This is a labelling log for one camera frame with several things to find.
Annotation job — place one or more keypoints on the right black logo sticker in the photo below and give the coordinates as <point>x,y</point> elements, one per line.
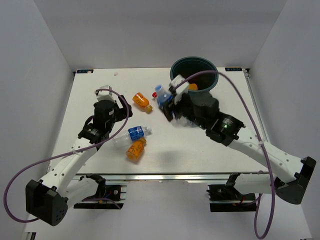
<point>233,69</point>

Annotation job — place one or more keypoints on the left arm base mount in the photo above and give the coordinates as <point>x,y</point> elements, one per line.
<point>109,196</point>

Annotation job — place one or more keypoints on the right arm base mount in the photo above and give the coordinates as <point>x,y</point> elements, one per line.
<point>224,198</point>

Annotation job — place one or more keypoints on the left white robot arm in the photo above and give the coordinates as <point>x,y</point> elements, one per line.
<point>49,198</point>

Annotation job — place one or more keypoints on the blue label bottle centre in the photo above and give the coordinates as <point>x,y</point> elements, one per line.
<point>127,137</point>

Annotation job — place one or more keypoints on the orange juice bottle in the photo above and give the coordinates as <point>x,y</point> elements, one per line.
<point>142,102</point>
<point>136,149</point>
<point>193,87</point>

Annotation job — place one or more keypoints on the black logo sticker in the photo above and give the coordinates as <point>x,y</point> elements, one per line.
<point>84,71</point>
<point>233,69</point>

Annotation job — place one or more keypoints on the red label water bottle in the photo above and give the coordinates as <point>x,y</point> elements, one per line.
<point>155,94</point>

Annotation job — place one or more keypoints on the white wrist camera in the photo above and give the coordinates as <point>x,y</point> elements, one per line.
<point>177,87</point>
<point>104,95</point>

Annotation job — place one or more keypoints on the blue label bottle by bin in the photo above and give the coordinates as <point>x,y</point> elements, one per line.
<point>184,122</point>

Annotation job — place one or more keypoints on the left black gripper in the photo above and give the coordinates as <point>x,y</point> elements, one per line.
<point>121,115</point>

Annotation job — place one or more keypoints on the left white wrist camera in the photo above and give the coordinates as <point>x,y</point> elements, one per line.
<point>104,95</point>

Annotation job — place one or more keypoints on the aluminium table frame rail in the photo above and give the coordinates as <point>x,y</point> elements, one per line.
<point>207,177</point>

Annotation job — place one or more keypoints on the blue label bottle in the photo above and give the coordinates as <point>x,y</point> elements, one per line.
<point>162,95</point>
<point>184,122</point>
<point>127,137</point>

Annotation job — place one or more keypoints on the blue label bottle front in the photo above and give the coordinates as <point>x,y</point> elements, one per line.
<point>162,95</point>

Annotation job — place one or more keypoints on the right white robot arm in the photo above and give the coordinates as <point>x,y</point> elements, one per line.
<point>290,175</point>

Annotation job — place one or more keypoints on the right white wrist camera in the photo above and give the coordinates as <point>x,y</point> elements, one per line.
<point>177,87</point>

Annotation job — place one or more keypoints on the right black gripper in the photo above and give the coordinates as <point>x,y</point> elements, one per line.
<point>167,108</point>

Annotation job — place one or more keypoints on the left black logo sticker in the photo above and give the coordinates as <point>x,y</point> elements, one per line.
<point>84,71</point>

